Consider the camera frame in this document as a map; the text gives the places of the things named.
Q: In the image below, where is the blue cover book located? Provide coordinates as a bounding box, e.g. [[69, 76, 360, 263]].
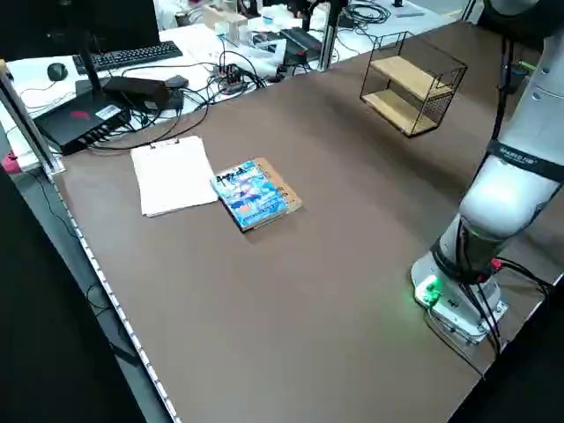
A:
[[209, 160, 292, 234]]

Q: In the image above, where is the brown cover book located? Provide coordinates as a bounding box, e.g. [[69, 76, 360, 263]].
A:
[[240, 156, 305, 231]]

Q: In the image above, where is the clipboard with white papers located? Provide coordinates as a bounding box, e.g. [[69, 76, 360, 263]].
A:
[[130, 135, 220, 219]]

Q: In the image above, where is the USB hub with plugs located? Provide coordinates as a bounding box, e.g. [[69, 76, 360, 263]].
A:
[[212, 63, 249, 94]]

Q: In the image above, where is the black flat device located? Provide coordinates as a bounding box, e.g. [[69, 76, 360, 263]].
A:
[[279, 27, 326, 53]]

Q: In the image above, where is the light wooden box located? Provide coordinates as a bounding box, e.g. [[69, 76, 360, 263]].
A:
[[201, 5, 250, 44]]

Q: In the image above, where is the black keyboard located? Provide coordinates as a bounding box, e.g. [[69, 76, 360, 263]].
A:
[[72, 40, 184, 75]]

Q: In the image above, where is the black device with red logo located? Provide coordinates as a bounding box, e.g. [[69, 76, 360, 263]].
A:
[[33, 93, 134, 157]]

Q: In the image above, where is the black monitor with stand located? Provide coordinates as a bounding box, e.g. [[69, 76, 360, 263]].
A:
[[0, 0, 161, 98]]

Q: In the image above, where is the black wire wooden shelf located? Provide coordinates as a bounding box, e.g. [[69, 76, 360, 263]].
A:
[[359, 30, 469, 140]]

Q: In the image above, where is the aluminium camera post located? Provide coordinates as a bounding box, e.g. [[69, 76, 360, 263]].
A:
[[317, 0, 344, 71]]

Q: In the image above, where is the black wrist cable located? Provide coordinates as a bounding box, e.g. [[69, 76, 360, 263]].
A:
[[495, 34, 517, 147]]

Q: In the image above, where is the black arm base cable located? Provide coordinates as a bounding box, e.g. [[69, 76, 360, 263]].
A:
[[423, 258, 553, 381]]

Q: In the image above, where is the aluminium frame post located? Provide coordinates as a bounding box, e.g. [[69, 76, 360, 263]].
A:
[[0, 58, 67, 176]]

